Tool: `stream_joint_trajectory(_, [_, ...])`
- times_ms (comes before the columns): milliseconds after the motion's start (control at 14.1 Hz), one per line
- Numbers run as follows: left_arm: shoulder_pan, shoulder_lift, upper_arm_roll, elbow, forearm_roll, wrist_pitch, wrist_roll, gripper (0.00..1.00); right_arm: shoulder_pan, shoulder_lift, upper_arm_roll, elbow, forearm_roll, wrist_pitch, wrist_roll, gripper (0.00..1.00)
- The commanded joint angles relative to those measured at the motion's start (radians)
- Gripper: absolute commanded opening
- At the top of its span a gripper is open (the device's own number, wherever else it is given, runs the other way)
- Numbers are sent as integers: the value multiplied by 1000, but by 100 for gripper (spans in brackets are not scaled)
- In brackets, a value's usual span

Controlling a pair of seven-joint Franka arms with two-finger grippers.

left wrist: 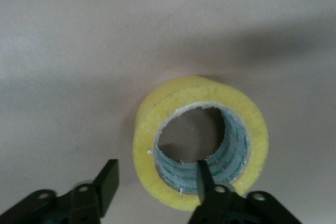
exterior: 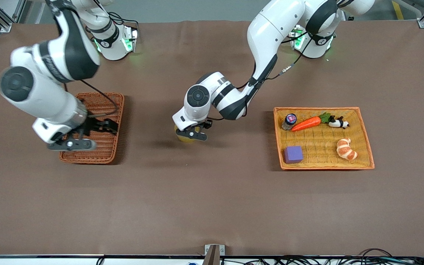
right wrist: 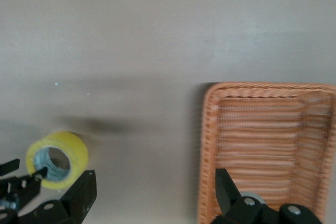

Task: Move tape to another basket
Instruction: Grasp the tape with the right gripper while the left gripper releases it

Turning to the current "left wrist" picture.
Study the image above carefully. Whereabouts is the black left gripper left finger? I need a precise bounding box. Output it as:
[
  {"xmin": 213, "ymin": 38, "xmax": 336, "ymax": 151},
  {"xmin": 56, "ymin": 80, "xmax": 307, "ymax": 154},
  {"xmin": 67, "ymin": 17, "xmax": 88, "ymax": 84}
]
[{"xmin": 0, "ymin": 158, "xmax": 120, "ymax": 224}]

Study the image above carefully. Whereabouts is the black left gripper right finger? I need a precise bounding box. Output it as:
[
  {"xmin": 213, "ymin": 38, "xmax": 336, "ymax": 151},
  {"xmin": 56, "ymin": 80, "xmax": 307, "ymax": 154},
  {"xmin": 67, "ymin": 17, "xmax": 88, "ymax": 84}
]
[{"xmin": 188, "ymin": 159, "xmax": 302, "ymax": 224}]

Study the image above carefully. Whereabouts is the yellow packing tape roll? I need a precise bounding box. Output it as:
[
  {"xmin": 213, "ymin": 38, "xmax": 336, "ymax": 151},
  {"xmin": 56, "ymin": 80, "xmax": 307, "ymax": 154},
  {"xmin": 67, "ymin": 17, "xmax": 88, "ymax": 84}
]
[{"xmin": 132, "ymin": 75, "xmax": 270, "ymax": 212}]

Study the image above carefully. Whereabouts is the brown table cover sheet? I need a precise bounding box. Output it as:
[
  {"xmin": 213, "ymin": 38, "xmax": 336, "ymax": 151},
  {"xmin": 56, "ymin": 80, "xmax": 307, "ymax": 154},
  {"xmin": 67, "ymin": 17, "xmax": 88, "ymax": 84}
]
[{"xmin": 0, "ymin": 0, "xmax": 336, "ymax": 224}]

